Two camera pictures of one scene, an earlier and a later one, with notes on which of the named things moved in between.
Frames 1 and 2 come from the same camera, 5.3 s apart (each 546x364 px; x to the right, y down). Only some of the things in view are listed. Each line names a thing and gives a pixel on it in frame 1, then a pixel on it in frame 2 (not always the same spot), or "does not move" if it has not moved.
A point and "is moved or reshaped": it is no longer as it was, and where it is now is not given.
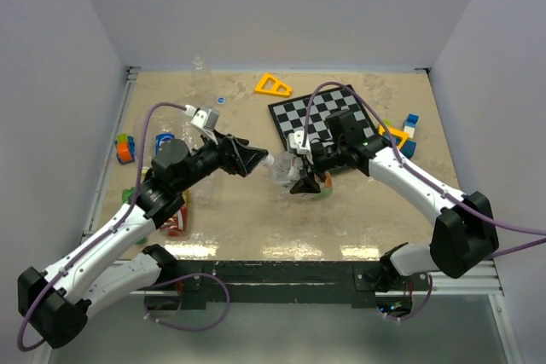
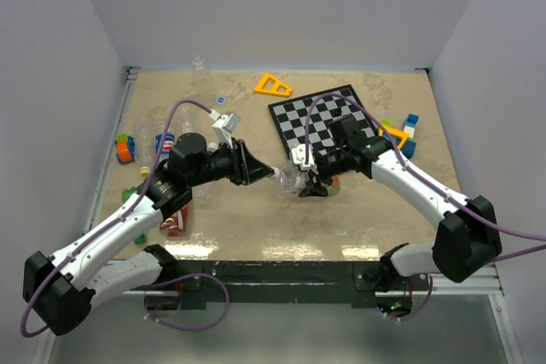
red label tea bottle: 177,224 does not move
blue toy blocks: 409,144 does not move
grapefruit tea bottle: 288,169 is moved or reshaped
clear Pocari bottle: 201,84 does not move
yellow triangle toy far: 270,84 does not move
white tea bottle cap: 269,160 → 276,172
